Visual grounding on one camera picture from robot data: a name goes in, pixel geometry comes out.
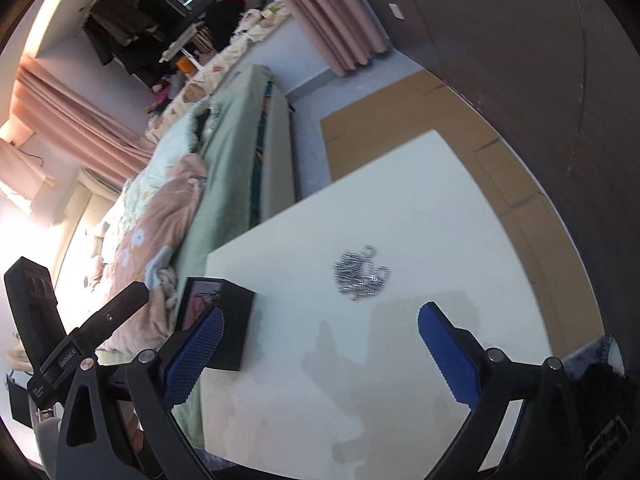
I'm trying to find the black box with white lining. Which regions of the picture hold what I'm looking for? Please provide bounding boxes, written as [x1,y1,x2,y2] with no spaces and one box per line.
[172,276,257,372]

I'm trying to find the beige padded headboard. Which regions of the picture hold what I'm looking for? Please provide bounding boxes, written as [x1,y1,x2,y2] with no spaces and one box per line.
[50,167,121,301]

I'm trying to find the black cloth bundle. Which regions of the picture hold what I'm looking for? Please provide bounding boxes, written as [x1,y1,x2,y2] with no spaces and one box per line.
[205,0,248,53]

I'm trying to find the flattened cardboard sheet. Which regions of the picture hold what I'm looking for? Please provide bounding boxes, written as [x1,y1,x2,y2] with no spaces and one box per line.
[320,69,481,183]
[465,110,546,208]
[502,192,608,356]

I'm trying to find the light green quilt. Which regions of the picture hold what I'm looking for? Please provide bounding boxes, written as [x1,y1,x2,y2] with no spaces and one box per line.
[90,97,221,261]

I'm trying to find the cream hanging towel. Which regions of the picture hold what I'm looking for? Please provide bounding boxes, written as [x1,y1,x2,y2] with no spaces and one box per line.
[0,137,56,211]

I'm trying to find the printed window seat cushion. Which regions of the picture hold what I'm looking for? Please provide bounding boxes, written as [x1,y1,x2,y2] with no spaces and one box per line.
[145,0,296,143]

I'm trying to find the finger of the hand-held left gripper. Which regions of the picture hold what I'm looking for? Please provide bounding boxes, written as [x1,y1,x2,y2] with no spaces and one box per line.
[75,281,151,357]

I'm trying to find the pink floral blanket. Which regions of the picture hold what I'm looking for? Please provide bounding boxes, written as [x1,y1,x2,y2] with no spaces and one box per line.
[97,154,208,353]

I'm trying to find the white low table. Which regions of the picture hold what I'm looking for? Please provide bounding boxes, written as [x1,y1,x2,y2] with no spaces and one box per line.
[345,0,640,411]

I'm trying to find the bed with green sheet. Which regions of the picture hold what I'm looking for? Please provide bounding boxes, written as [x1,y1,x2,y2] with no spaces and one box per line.
[170,64,301,451]

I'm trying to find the dark hanging clothes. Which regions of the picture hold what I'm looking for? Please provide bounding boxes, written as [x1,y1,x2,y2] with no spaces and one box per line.
[82,0,173,78]

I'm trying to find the pink curtain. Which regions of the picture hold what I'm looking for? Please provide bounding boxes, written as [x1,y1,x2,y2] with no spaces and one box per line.
[245,0,391,77]
[12,55,156,181]

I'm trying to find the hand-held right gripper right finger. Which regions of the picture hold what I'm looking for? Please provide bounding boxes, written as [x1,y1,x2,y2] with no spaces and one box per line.
[417,301,586,480]

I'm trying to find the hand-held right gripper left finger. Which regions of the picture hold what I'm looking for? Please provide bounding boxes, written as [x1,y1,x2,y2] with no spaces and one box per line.
[54,305,226,480]

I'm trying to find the silver chain necklace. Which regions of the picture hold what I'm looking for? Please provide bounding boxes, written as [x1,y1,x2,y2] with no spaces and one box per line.
[332,245,391,301]

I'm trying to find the small white folding table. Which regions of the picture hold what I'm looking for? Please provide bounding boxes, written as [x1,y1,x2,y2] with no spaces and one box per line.
[159,22,208,63]

